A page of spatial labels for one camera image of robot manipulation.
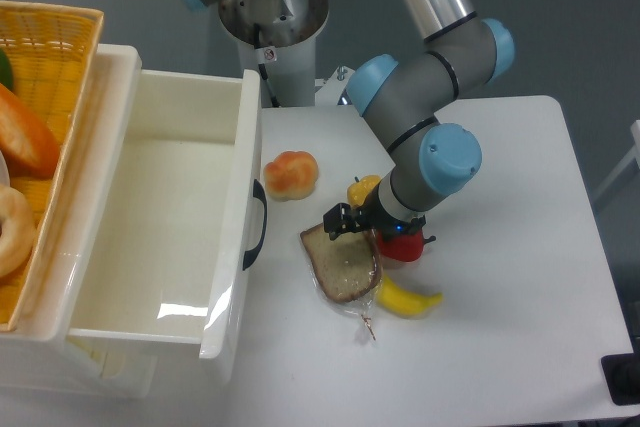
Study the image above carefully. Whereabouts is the yellow wicker basket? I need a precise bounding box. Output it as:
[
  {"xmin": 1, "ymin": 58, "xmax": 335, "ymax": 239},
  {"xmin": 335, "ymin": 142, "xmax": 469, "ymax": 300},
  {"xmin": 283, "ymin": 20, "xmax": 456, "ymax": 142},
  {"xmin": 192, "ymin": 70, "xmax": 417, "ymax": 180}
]
[{"xmin": 1, "ymin": 0, "xmax": 104, "ymax": 333}]

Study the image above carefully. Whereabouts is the red bell pepper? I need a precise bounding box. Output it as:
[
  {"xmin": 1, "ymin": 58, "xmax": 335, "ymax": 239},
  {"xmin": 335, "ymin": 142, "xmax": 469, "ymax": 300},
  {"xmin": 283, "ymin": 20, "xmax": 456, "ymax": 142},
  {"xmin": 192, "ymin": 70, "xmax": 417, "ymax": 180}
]
[{"xmin": 376, "ymin": 231, "xmax": 436, "ymax": 263}]

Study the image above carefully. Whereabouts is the yellow bell pepper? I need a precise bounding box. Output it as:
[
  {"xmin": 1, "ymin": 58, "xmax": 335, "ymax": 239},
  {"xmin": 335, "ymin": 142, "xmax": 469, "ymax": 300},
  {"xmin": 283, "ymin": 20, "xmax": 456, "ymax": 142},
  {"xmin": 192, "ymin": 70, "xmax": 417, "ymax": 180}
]
[{"xmin": 347, "ymin": 175, "xmax": 381, "ymax": 207}]

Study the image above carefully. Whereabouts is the orange baguette loaf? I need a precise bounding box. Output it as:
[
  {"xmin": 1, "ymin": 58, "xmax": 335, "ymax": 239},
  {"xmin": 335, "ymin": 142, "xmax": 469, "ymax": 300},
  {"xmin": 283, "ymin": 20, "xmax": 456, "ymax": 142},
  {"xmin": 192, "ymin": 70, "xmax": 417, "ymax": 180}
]
[{"xmin": 1, "ymin": 85, "xmax": 60, "ymax": 179}]

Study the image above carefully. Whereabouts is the black device at edge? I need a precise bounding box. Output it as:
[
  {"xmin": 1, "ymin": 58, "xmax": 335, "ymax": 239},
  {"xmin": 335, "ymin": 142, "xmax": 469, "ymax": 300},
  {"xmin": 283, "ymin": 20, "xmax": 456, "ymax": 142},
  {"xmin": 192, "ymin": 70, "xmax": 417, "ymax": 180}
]
[{"xmin": 601, "ymin": 353, "xmax": 639, "ymax": 406}]

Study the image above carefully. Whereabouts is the white drawer cabinet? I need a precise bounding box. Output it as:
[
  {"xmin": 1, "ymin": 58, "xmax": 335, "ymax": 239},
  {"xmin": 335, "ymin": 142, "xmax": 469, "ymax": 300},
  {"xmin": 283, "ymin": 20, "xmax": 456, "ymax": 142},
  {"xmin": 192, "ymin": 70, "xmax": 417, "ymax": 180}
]
[{"xmin": 1, "ymin": 44, "xmax": 156, "ymax": 398}]

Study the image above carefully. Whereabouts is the orange bread roll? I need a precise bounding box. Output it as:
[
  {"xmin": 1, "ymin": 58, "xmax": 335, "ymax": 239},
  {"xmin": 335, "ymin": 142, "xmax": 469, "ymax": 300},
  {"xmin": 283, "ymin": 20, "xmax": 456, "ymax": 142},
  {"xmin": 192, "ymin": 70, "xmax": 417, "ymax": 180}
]
[{"xmin": 263, "ymin": 151, "xmax": 319, "ymax": 201}]

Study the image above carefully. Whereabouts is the yellow banana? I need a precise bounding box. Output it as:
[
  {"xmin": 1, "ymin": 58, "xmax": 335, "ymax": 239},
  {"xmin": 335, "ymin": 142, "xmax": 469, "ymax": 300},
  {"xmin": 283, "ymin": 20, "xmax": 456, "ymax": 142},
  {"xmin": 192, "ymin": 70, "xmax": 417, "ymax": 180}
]
[{"xmin": 376, "ymin": 274, "xmax": 443, "ymax": 318}]

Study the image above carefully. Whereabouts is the green vegetable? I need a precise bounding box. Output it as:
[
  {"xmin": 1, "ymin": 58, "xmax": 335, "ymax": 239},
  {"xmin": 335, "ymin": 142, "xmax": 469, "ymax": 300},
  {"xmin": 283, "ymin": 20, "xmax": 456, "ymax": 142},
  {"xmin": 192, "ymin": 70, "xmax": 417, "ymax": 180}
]
[{"xmin": 0, "ymin": 50, "xmax": 14, "ymax": 91}]

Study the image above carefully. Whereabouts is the white plastic drawer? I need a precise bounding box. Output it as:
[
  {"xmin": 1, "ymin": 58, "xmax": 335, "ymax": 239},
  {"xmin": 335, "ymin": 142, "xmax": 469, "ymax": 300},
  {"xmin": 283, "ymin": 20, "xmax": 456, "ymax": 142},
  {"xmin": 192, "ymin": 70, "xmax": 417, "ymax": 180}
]
[{"xmin": 70, "ymin": 70, "xmax": 265, "ymax": 365}]

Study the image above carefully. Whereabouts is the bagged toast slice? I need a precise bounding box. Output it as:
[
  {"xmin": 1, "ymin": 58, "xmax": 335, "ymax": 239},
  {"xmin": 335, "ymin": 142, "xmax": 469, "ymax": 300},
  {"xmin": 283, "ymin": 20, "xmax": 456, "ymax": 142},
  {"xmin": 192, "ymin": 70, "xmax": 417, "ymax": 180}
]
[{"xmin": 299, "ymin": 224, "xmax": 383, "ymax": 342}]

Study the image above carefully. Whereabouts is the black base cable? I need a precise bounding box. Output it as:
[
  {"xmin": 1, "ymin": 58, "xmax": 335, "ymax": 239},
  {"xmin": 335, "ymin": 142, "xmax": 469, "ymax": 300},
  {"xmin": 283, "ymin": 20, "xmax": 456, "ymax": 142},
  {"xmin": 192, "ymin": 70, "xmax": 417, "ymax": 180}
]
[{"xmin": 252, "ymin": 21, "xmax": 281, "ymax": 109}]

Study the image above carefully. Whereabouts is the beige bagel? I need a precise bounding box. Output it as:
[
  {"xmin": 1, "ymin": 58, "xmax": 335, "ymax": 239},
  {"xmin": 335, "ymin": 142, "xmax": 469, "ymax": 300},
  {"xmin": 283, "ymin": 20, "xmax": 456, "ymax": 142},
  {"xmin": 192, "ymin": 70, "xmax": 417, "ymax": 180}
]
[{"xmin": 1, "ymin": 185, "xmax": 36, "ymax": 277}]

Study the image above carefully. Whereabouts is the white frame at right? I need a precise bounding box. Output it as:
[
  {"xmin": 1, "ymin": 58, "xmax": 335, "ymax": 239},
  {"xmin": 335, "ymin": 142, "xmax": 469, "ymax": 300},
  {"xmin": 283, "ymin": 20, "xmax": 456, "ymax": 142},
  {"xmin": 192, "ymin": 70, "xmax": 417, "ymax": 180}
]
[{"xmin": 592, "ymin": 120, "xmax": 639, "ymax": 212}]

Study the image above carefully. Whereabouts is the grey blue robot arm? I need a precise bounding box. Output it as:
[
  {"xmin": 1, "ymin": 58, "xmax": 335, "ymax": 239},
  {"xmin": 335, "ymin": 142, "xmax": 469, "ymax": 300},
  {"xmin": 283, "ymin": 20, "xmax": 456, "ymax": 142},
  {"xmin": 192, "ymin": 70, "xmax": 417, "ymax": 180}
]
[{"xmin": 184, "ymin": 0, "xmax": 515, "ymax": 239}]

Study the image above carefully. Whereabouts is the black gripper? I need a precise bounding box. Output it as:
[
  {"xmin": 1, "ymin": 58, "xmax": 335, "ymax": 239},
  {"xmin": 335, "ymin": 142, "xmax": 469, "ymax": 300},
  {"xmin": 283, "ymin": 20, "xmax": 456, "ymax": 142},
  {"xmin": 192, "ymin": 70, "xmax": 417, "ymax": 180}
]
[{"xmin": 323, "ymin": 185, "xmax": 426, "ymax": 241}]

